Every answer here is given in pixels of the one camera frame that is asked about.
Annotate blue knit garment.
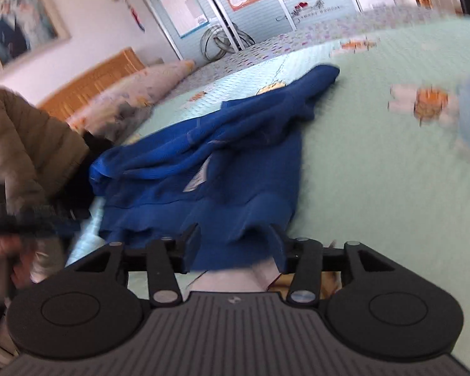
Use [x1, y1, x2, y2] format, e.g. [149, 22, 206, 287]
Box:
[90, 65, 340, 271]

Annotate green quilted bed cover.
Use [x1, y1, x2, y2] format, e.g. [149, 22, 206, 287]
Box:
[64, 14, 470, 373]

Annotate floral pillow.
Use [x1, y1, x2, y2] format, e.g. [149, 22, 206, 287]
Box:
[67, 60, 196, 145]

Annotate wooden headboard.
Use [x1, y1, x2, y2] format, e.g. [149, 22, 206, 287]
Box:
[38, 48, 145, 121]

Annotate framed wedding photo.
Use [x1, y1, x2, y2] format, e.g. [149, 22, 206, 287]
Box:
[0, 0, 71, 79]

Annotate blue bordered poster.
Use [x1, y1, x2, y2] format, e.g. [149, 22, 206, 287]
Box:
[158, 0, 210, 39]

